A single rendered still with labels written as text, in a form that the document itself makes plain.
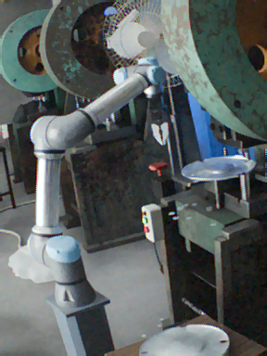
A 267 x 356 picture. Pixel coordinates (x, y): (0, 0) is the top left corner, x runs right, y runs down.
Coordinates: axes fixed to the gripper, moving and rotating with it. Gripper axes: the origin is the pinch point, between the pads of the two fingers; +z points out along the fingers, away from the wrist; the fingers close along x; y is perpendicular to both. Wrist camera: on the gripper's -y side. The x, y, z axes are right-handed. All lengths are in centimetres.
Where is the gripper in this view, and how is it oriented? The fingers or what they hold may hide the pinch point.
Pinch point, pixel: (162, 142)
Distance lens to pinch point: 226.9
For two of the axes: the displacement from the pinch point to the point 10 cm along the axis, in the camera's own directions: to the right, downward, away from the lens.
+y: 1.3, -3.3, 9.4
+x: -9.8, 1.2, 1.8
